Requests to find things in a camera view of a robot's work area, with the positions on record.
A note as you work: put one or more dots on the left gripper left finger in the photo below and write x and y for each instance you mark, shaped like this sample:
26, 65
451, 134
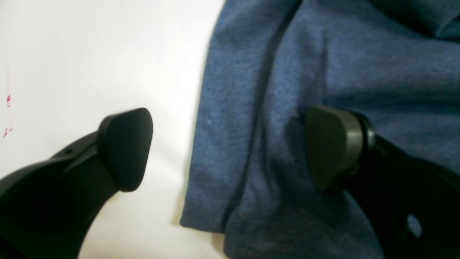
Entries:
47, 208

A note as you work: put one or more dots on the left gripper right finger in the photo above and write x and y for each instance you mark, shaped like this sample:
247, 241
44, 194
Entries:
411, 204

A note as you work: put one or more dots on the dark blue T-shirt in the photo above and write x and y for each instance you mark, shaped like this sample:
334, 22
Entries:
396, 62

